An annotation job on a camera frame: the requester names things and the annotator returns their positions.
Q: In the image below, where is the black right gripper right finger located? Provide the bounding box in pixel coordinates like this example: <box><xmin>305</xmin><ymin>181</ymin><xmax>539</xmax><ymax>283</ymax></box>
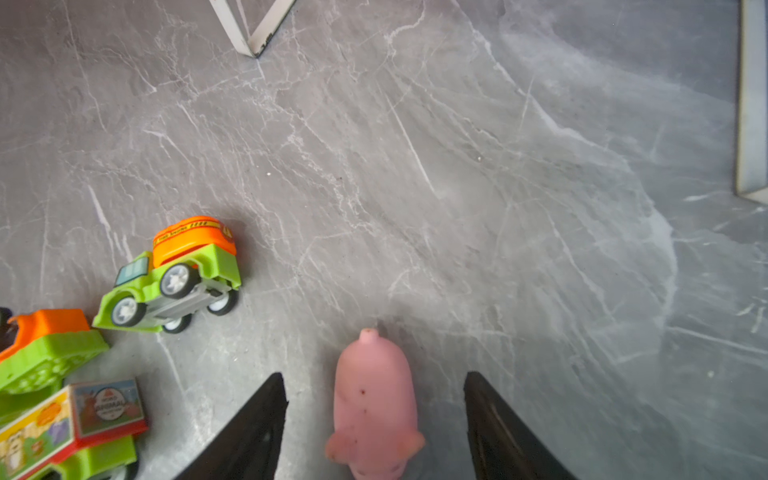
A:
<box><xmin>464</xmin><ymin>371</ymin><xmax>575</xmax><ymax>480</ymax></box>

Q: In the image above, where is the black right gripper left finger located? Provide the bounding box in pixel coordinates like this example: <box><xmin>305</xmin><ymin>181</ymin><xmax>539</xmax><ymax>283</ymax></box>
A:
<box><xmin>177</xmin><ymin>372</ymin><xmax>288</xmax><ymax>480</ymax></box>

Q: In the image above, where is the pink toy pig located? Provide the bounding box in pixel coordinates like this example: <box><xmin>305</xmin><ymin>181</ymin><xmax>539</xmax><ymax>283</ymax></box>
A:
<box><xmin>325</xmin><ymin>328</ymin><xmax>426</xmax><ymax>479</ymax></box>

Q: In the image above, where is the orange toy truck middle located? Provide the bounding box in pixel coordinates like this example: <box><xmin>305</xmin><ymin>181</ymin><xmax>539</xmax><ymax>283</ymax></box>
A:
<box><xmin>1</xmin><ymin>378</ymin><xmax>149</xmax><ymax>479</ymax></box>

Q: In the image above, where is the green orange toy truck top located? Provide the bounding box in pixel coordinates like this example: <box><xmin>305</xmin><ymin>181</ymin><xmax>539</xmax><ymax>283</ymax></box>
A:
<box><xmin>92</xmin><ymin>216</ymin><xmax>242</xmax><ymax>334</ymax></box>

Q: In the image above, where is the green toy truck middle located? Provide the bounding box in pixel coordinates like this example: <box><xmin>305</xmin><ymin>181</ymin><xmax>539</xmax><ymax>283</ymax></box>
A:
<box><xmin>1</xmin><ymin>307</ymin><xmax>109</xmax><ymax>425</ymax></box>

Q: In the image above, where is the aluminium corner post right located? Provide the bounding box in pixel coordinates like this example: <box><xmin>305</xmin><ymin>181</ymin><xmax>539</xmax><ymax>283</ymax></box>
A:
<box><xmin>735</xmin><ymin>0</ymin><xmax>767</xmax><ymax>205</ymax></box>

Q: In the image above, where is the white shelf frame with wood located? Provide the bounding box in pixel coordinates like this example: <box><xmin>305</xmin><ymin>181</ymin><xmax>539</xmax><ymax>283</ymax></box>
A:
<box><xmin>209</xmin><ymin>0</ymin><xmax>296</xmax><ymax>58</ymax></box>

